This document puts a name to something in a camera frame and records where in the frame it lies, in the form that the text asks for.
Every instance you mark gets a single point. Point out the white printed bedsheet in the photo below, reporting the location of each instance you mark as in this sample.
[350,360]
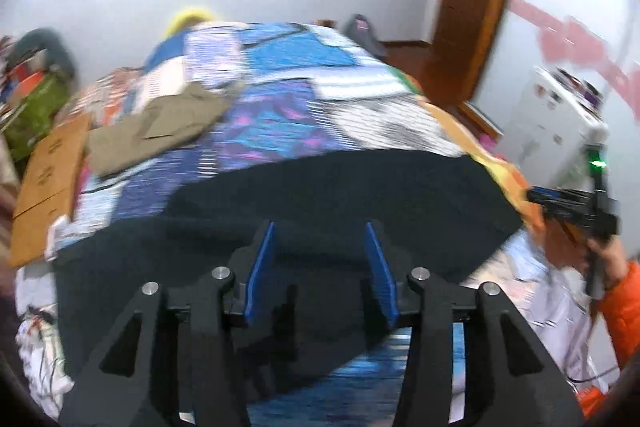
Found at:
[545,307]

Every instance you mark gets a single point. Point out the brown cardboard box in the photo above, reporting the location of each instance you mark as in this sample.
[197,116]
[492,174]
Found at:
[47,177]

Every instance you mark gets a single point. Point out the grey plush pillow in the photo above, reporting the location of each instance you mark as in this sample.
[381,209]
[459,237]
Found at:
[45,42]

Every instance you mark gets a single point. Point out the pile of colourful clutter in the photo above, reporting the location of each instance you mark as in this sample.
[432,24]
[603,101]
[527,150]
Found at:
[17,72]

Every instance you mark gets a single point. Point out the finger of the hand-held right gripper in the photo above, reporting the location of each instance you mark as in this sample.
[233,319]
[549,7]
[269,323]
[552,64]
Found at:
[565,204]

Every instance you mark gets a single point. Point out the orange patterned cloth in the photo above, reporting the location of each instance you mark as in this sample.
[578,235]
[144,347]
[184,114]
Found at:
[110,92]

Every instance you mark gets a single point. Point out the person's right hand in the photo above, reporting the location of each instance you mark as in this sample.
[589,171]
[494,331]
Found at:
[612,262]

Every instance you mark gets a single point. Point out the olive green pants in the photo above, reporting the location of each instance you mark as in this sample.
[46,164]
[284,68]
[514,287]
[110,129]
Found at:
[170,122]

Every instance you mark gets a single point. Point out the person's orange sleeved right forearm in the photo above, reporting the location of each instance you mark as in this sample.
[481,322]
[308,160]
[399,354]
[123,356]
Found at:
[625,312]

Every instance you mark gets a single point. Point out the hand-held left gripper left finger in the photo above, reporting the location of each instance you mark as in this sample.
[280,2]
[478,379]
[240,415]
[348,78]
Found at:
[260,272]

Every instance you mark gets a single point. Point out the black pants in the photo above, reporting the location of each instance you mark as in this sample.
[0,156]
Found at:
[325,192]

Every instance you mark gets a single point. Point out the black pink gaming chair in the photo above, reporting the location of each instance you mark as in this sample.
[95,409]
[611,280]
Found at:
[362,29]

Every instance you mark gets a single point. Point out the white plastic cabinet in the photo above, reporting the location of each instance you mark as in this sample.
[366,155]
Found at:
[545,127]

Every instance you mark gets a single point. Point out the brown wooden door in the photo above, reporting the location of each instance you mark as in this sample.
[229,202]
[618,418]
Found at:
[470,7]

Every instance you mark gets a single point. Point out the yellow foam tube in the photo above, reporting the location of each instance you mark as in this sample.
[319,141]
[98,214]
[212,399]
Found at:
[187,18]

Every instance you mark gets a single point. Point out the green box with clutter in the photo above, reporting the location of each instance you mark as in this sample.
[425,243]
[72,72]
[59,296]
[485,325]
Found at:
[40,107]

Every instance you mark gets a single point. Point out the blue patchwork blanket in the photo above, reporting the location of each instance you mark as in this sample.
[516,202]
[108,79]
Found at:
[280,127]

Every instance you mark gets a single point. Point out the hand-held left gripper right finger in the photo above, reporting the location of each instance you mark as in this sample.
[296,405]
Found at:
[381,267]

